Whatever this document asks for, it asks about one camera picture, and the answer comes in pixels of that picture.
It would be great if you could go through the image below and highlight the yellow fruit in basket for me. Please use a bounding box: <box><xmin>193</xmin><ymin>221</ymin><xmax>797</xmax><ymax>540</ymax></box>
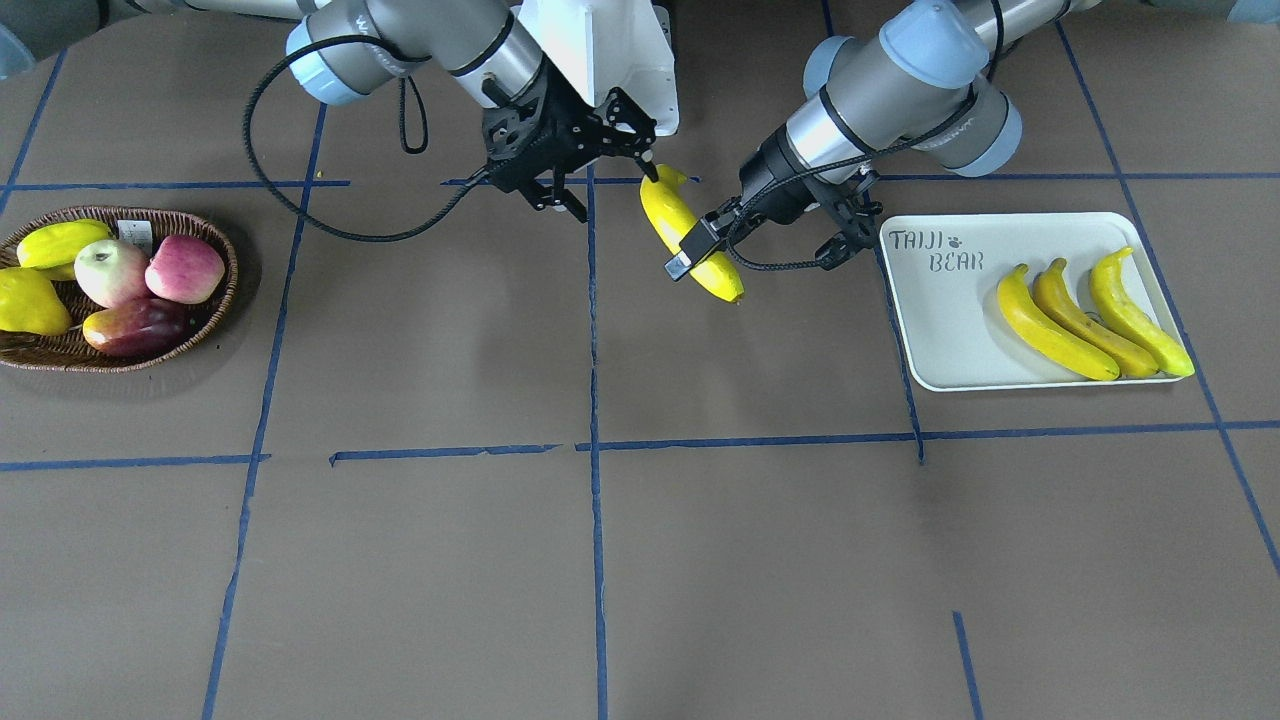
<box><xmin>15</xmin><ymin>218</ymin><xmax>113</xmax><ymax>270</ymax></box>

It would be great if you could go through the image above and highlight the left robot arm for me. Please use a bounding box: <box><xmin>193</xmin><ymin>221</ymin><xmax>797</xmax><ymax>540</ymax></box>
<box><xmin>666</xmin><ymin>1</ymin><xmax>1091</xmax><ymax>281</ymax></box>

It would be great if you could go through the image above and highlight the dark red mango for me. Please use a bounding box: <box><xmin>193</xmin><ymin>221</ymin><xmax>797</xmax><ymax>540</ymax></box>
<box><xmin>81</xmin><ymin>297</ymin><xmax>191</xmax><ymax>357</ymax></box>

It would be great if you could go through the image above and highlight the pink red apple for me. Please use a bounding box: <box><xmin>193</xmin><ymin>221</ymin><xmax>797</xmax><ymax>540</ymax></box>
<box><xmin>143</xmin><ymin>234</ymin><xmax>227</xmax><ymax>305</ymax></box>

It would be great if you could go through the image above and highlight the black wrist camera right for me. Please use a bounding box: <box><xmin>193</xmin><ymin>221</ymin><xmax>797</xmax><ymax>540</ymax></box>
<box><xmin>483</xmin><ymin>101</ymin><xmax>539</xmax><ymax>161</ymax></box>

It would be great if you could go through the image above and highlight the white bear tray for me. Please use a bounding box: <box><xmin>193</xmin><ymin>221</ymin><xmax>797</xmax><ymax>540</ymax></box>
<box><xmin>879</xmin><ymin>211</ymin><xmax>1180</xmax><ymax>392</ymax></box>

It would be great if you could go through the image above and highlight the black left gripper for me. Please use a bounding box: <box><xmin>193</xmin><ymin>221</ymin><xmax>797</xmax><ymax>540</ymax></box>
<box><xmin>666</xmin><ymin>128</ymin><xmax>883</xmax><ymax>281</ymax></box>

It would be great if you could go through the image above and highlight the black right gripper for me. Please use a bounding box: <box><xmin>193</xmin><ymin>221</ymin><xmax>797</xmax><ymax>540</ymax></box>
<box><xmin>483</xmin><ymin>60</ymin><xmax>660</xmax><ymax>224</ymax></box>

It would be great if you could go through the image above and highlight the yellow pear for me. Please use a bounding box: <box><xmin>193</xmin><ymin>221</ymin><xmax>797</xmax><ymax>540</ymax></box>
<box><xmin>1</xmin><ymin>266</ymin><xmax>73</xmax><ymax>336</ymax></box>

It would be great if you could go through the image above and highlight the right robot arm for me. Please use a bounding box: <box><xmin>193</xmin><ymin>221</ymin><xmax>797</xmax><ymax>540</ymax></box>
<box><xmin>1</xmin><ymin>1</ymin><xmax>660</xmax><ymax>220</ymax></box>

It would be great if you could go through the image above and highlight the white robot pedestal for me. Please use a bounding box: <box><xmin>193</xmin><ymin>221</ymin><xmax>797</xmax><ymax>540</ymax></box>
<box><xmin>513</xmin><ymin>1</ymin><xmax>680</xmax><ymax>137</ymax></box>

